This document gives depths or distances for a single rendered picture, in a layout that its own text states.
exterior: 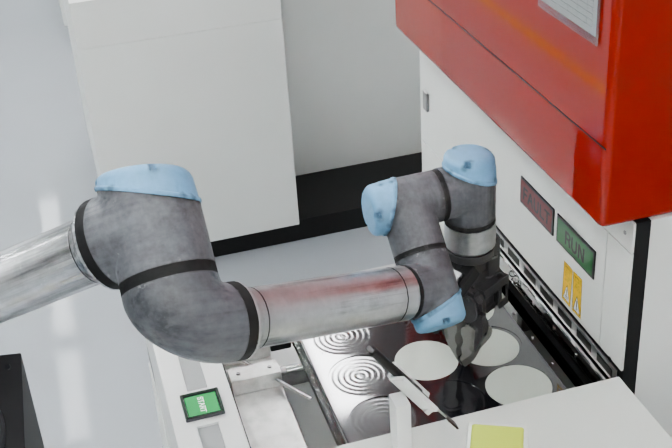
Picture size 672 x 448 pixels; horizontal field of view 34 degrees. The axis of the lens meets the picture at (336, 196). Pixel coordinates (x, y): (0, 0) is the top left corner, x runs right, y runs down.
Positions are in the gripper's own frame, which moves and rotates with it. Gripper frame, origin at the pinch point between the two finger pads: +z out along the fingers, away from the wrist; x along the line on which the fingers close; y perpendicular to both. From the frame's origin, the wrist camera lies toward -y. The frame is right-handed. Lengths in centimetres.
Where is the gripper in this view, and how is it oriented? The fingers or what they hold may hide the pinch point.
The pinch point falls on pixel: (461, 360)
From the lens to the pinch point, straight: 171.7
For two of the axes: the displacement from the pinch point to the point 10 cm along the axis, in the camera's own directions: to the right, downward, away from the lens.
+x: -7.1, -3.0, 6.3
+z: 0.6, 8.7, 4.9
